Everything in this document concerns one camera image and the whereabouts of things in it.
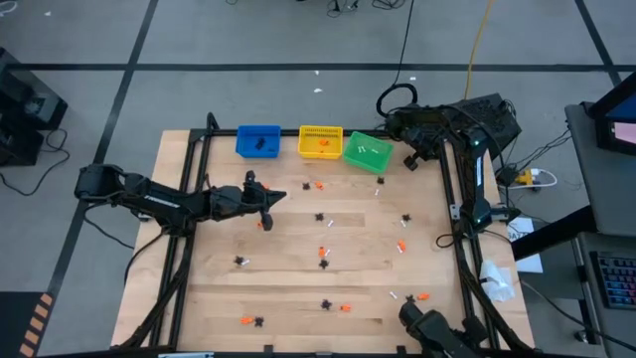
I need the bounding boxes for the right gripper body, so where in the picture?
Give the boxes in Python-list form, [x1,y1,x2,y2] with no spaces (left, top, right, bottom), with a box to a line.
[397,123,438,155]

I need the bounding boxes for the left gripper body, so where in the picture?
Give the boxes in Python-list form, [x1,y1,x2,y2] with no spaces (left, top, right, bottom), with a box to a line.
[211,184,262,220]

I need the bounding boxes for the green plastic basket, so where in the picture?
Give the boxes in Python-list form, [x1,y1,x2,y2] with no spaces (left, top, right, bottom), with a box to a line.
[342,130,395,175]

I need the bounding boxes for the blue plastic basket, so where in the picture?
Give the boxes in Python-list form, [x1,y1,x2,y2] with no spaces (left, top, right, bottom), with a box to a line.
[235,124,282,159]

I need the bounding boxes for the yellow plastic basket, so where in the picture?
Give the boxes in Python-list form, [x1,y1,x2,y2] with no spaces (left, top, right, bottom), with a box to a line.
[297,124,344,160]

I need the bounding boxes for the black computer tower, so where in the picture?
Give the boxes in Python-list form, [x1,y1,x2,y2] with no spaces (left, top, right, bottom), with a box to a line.
[387,92,523,160]

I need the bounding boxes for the black power adapter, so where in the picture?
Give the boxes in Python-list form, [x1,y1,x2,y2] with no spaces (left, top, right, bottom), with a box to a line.
[496,166,521,188]

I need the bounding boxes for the white crumpled plastic bag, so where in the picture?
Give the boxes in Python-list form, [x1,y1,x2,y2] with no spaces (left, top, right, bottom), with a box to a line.
[478,259,517,303]

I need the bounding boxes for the white paper sheet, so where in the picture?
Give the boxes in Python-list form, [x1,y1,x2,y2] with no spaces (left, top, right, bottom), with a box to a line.
[506,217,544,274]

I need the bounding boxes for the grey desk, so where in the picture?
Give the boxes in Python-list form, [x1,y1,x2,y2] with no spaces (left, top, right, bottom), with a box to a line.
[564,101,636,238]

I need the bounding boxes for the black computer monitor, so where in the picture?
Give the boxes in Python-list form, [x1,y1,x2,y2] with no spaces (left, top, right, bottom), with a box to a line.
[588,72,636,155]

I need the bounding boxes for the black equipment case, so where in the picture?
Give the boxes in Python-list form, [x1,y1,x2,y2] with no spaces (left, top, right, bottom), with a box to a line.
[0,47,70,168]

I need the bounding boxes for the backlit keyboard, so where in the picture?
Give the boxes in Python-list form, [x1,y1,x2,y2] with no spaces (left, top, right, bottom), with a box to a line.
[589,250,636,312]

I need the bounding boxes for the black mat orange stripes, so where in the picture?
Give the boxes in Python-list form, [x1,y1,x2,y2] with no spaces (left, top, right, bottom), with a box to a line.
[0,290,55,358]

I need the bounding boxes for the black coiled cable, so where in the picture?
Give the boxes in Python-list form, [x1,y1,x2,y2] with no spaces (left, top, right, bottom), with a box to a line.
[375,0,419,119]

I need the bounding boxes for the yellow cable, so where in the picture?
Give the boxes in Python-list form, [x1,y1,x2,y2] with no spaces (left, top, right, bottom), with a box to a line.
[463,0,494,100]

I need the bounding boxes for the black cable bundle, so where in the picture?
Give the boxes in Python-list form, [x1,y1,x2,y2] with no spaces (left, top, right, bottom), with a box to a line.
[325,0,398,14]

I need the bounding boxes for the black floor cable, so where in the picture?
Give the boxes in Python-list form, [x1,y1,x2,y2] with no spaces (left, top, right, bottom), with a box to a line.
[0,127,71,198]

